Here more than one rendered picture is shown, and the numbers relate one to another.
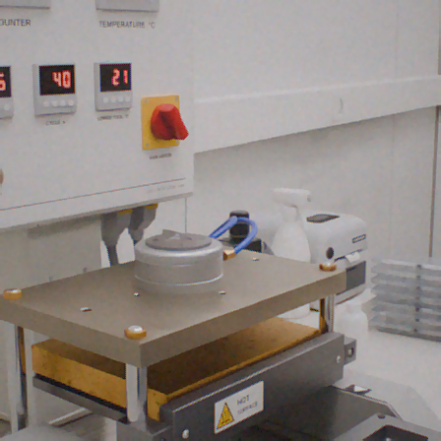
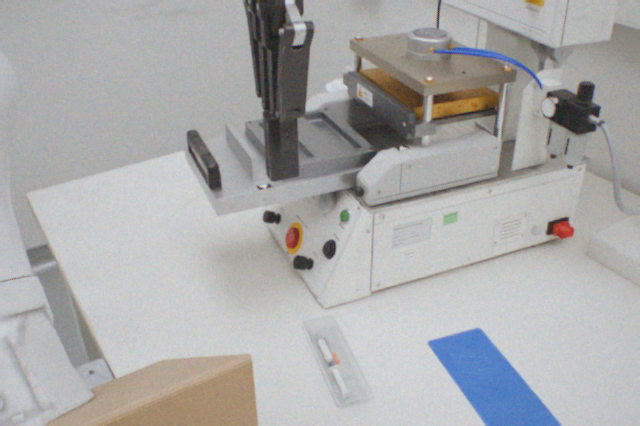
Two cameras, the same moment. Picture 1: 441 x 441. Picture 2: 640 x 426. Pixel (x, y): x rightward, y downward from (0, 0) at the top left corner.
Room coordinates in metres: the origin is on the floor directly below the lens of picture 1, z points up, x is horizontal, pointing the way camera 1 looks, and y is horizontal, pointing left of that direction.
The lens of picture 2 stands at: (1.06, -1.04, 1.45)
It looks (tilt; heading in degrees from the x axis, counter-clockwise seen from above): 31 degrees down; 116
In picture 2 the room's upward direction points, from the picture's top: 1 degrees counter-clockwise
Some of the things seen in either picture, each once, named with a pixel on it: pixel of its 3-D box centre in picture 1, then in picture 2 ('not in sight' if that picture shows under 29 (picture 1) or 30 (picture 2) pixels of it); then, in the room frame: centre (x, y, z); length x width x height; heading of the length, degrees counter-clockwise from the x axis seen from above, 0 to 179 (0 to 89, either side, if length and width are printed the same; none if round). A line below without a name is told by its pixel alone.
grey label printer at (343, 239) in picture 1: (300, 254); not in sight; (1.78, -0.17, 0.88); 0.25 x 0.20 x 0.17; 53
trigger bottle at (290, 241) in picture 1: (291, 252); not in sight; (1.64, -0.14, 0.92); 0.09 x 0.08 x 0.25; 53
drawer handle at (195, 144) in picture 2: not in sight; (202, 157); (0.47, -0.28, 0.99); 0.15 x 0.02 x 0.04; 139
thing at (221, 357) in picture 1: (186, 326); (428, 78); (0.75, 0.03, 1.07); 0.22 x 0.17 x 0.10; 139
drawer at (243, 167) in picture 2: not in sight; (282, 152); (0.56, -0.17, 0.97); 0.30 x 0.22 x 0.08; 49
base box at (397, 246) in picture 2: not in sight; (419, 193); (0.75, 0.02, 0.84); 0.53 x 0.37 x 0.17; 49
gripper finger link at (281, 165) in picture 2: not in sight; (282, 146); (0.78, -0.54, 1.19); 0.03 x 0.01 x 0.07; 48
